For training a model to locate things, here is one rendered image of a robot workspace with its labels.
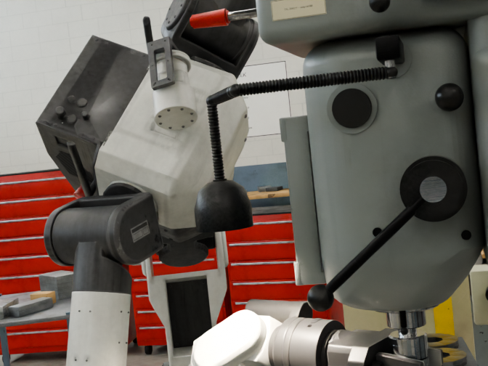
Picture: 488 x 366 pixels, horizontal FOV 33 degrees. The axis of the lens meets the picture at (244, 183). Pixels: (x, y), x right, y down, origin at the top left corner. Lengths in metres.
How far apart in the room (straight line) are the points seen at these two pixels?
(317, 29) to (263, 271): 4.89
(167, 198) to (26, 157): 10.17
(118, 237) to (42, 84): 10.12
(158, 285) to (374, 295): 0.76
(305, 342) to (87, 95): 0.57
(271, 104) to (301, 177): 9.23
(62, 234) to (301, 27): 0.56
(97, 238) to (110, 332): 0.14
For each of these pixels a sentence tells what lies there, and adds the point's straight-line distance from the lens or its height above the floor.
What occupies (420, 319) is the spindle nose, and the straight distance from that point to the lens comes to 1.03.
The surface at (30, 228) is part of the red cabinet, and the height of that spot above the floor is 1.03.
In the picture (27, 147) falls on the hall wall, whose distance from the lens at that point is 11.43.
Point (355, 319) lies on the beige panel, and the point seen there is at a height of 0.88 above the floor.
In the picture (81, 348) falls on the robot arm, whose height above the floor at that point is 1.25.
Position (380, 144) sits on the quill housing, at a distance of 0.92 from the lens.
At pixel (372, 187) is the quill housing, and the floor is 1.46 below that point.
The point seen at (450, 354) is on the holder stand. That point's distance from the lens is 1.43.
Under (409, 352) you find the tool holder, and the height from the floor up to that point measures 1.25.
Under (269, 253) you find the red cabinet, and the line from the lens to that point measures 5.71.
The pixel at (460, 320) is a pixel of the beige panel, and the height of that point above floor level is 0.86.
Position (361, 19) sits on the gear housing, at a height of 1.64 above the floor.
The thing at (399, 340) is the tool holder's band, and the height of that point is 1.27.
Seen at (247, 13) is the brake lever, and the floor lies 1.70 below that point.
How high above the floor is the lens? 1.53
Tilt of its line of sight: 3 degrees down
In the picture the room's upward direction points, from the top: 6 degrees counter-clockwise
